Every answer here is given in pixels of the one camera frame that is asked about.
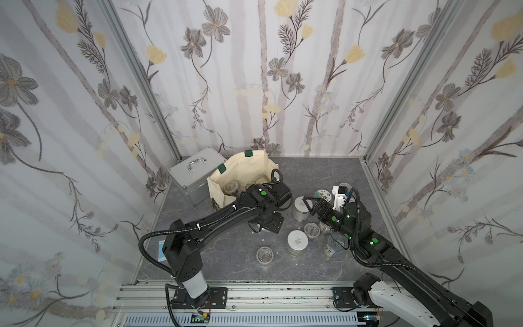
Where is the large strawberry label jar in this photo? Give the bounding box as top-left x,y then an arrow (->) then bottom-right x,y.
314,189 -> 332,203

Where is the silver lid text jar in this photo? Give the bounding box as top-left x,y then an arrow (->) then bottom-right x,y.
292,196 -> 310,222

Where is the teal label seed cup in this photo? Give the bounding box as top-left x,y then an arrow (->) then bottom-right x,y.
303,222 -> 321,241

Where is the purple label metal can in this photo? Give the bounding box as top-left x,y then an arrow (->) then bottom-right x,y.
323,234 -> 346,258

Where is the white lid seed jar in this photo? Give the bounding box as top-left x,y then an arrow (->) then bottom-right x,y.
287,230 -> 309,258

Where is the clear lid seed cup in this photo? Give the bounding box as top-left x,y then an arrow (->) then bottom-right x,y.
256,247 -> 274,266

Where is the cream canvas tote bag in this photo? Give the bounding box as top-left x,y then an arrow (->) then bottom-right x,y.
207,150 -> 279,208

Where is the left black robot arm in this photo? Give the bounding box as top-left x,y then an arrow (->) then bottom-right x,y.
162,181 -> 293,307

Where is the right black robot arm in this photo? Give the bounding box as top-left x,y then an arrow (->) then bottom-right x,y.
303,197 -> 494,326

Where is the red flower seed cup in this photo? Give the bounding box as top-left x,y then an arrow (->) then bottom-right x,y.
223,180 -> 240,197

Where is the silver first aid case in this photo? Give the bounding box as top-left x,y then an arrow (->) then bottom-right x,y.
168,147 -> 226,206

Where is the blue face mask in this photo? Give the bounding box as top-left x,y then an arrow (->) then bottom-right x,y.
157,240 -> 167,262

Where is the black corrugated cable conduit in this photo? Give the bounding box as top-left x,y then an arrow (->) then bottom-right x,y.
138,220 -> 213,279

